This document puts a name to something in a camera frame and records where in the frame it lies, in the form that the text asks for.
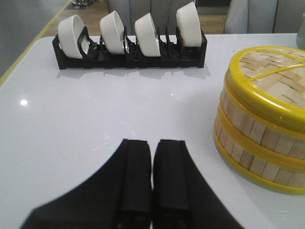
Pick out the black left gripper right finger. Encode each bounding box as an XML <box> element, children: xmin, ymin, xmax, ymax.
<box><xmin>152</xmin><ymin>140</ymin><xmax>242</xmax><ymax>229</ymax></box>

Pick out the black dish rack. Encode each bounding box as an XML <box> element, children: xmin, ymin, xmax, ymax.
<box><xmin>52</xmin><ymin>27</ymin><xmax>207</xmax><ymax>69</ymax></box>

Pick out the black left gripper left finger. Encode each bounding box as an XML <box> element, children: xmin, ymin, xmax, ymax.
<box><xmin>22</xmin><ymin>139</ymin><xmax>152</xmax><ymax>229</ymax></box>

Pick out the right grey chair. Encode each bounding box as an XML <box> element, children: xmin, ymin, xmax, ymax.
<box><xmin>224</xmin><ymin>0</ymin><xmax>305</xmax><ymax>34</ymax></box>

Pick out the white bowl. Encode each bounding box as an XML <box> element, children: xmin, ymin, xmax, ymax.
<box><xmin>58</xmin><ymin>14</ymin><xmax>84</xmax><ymax>59</ymax></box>
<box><xmin>134</xmin><ymin>13</ymin><xmax>161</xmax><ymax>57</ymax></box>
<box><xmin>176</xmin><ymin>1</ymin><xmax>202</xmax><ymax>47</ymax></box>
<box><xmin>100</xmin><ymin>10</ymin><xmax>125</xmax><ymax>55</ymax></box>

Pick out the woven bamboo steamer lid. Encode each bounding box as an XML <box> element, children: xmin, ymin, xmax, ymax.
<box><xmin>225</xmin><ymin>46</ymin><xmax>305</xmax><ymax>134</ymax></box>

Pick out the green electric cooking pot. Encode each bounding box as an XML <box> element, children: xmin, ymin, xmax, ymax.
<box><xmin>296</xmin><ymin>13</ymin><xmax>305</xmax><ymax>50</ymax></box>

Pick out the bamboo steamer tray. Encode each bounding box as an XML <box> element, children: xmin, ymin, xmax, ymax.
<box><xmin>216</xmin><ymin>90</ymin><xmax>305</xmax><ymax>161</ymax></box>
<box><xmin>214</xmin><ymin>127</ymin><xmax>305</xmax><ymax>195</ymax></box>

